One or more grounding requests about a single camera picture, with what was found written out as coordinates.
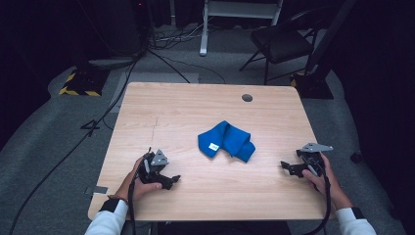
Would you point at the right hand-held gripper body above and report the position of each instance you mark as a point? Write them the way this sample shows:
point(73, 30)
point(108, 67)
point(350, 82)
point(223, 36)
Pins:
point(312, 156)

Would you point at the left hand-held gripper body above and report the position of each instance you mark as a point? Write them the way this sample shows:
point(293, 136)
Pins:
point(153, 166)

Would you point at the blue cloth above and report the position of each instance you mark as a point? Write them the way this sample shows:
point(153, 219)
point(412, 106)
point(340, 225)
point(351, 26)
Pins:
point(228, 138)

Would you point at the person's left hand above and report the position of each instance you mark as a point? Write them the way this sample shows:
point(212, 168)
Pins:
point(143, 188)

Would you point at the person's right hand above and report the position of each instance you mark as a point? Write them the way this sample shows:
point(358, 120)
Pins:
point(329, 189)

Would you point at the small dark floor object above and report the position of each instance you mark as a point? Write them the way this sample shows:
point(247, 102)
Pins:
point(356, 157)

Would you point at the grey tape strip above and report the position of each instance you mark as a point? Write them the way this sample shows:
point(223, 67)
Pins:
point(98, 190)

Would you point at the dark round table grommet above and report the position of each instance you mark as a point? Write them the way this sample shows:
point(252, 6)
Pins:
point(247, 98)

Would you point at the black yellow striped stand base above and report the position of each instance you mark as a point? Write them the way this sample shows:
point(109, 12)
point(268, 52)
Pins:
point(83, 83)

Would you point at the black folding chair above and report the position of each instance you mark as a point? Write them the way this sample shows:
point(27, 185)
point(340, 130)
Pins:
point(280, 42)

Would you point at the black equipment case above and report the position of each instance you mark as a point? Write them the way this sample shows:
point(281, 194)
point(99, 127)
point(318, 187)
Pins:
point(120, 29)

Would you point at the black stand with slanted post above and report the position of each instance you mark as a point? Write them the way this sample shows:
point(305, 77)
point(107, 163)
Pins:
point(314, 84)

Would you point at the white metal stand frame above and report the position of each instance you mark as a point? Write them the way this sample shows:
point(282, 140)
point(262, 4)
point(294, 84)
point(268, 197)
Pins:
point(205, 29)

